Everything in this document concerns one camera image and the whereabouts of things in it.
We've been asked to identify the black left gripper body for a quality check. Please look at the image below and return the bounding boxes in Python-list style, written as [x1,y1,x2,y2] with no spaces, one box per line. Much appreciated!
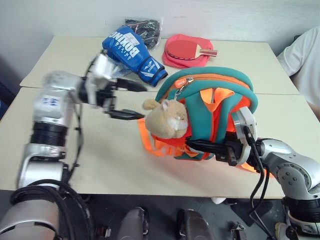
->
[95,81,119,115]

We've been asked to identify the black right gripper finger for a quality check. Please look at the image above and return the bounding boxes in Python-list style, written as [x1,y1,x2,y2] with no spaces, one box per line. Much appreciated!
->
[192,146,221,155]
[185,140,227,151]

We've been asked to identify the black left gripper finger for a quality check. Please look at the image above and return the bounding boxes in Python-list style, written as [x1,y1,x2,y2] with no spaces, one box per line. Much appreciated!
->
[108,108,146,121]
[115,77,149,93]

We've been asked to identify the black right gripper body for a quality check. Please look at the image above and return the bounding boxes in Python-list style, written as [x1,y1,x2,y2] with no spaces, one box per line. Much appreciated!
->
[215,139,245,167]

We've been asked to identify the orange and teal backpack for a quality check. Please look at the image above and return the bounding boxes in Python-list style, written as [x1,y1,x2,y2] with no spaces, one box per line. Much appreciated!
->
[137,65,272,176]

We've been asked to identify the tan plush hamster toy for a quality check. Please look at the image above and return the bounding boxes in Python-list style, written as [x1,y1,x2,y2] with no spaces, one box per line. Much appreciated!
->
[142,97,190,139]

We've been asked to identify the blue boxing glove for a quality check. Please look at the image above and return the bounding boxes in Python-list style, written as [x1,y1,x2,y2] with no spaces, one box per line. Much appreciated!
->
[101,25,169,88]

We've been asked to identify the pink paddle case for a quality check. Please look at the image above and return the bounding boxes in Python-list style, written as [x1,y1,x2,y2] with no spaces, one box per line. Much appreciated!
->
[161,34,215,69]

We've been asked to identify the black items in plastic bag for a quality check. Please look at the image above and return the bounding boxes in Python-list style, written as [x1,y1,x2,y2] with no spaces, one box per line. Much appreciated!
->
[124,16,164,50]

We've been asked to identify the red table tennis paddle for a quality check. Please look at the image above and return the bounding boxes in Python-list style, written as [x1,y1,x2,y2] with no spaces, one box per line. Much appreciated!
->
[165,39,219,62]

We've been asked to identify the dark rounded shape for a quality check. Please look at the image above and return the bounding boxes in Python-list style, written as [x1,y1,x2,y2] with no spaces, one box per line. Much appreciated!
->
[176,208,216,240]
[115,206,151,240]

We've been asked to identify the person in white shirt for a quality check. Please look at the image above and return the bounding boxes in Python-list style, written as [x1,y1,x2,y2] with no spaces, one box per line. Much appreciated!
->
[275,24,320,109]

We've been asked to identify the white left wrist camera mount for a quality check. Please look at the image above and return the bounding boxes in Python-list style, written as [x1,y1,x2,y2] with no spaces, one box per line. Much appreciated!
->
[84,53,117,106]

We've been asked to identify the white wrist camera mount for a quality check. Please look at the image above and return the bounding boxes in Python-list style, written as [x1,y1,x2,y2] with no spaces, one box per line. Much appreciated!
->
[231,106,258,162]
[84,53,117,106]

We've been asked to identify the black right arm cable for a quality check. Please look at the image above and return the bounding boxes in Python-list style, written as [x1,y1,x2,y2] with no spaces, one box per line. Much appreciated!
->
[243,125,276,240]

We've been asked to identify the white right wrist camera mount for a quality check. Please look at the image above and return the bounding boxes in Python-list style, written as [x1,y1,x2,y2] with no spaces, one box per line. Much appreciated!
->
[231,106,258,162]

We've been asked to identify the small dark metal bracket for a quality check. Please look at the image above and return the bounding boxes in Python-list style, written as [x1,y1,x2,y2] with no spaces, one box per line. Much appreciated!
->
[229,220,248,240]

